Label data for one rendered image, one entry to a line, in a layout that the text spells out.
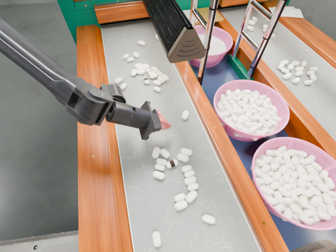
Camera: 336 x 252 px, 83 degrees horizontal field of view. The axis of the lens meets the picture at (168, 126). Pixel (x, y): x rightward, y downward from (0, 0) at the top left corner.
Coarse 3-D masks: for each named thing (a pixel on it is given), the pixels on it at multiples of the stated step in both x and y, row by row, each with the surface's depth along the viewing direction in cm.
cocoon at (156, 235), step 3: (156, 231) 47; (153, 234) 47; (156, 234) 47; (159, 234) 47; (153, 237) 47; (156, 237) 46; (159, 237) 47; (153, 240) 46; (156, 240) 46; (159, 240) 46; (153, 243) 46; (156, 243) 46; (159, 243) 46; (156, 246) 46
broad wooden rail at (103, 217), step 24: (96, 48) 89; (96, 72) 80; (96, 144) 60; (96, 168) 56; (120, 168) 58; (96, 192) 52; (120, 192) 53; (96, 216) 48; (120, 216) 49; (96, 240) 45; (120, 240) 46
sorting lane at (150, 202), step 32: (128, 32) 102; (128, 64) 87; (160, 64) 87; (128, 96) 75; (160, 96) 75; (128, 128) 67; (192, 128) 67; (128, 160) 60; (192, 160) 60; (128, 192) 54; (160, 192) 54; (224, 192) 54; (160, 224) 50; (192, 224) 50; (224, 224) 50
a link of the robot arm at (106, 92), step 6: (102, 84) 52; (108, 84) 53; (114, 84) 54; (90, 90) 42; (96, 90) 43; (102, 90) 45; (108, 90) 51; (114, 90) 52; (120, 90) 54; (96, 96) 42; (102, 96) 43; (108, 96) 45; (114, 96) 50; (120, 96) 51; (108, 102) 45; (108, 108) 45; (102, 114) 46; (96, 120) 47; (102, 120) 47
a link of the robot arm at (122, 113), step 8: (112, 96) 50; (112, 104) 47; (120, 104) 47; (128, 104) 50; (112, 112) 46; (120, 112) 47; (128, 112) 48; (112, 120) 47; (120, 120) 48; (128, 120) 49
